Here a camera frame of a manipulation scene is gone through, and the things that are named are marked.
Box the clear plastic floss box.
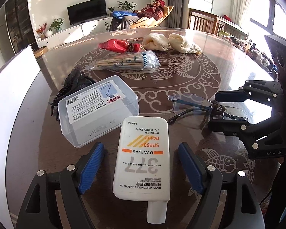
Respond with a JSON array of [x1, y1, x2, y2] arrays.
[[58, 76, 139, 148]]

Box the rimless eyeglasses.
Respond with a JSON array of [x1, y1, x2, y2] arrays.
[[167, 93, 248, 125]]

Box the white sunscreen bottle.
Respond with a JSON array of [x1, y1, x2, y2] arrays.
[[112, 116, 170, 224]]

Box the black bow hair claw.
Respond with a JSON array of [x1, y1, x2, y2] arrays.
[[51, 68, 96, 122]]

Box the red candy pouch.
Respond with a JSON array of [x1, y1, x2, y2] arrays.
[[99, 39, 145, 53]]

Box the wooden chair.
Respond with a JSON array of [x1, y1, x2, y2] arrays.
[[188, 8, 227, 36]]

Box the brown cardboard carton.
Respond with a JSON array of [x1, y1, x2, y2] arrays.
[[34, 46, 48, 58]]

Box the person in red clothes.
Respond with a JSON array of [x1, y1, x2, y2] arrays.
[[109, 0, 165, 31]]

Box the yellow lounge chair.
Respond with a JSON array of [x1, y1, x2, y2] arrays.
[[129, 5, 175, 29]]

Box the round white vase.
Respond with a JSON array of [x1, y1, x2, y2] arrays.
[[45, 30, 53, 38]]

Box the white tv cabinet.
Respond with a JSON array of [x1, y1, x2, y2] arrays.
[[38, 17, 113, 50]]

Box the red flowers in vase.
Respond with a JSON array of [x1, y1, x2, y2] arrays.
[[36, 23, 47, 40]]

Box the green potted plant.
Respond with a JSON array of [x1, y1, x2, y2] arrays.
[[49, 18, 64, 32]]

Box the leafy plant by television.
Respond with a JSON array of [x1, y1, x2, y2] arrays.
[[117, 1, 137, 11]]

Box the dark display cabinet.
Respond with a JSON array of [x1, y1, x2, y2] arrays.
[[5, 0, 38, 54]]

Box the black television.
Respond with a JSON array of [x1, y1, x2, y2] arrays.
[[67, 0, 107, 25]]

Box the blue bag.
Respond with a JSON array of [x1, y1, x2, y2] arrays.
[[112, 11, 137, 20]]

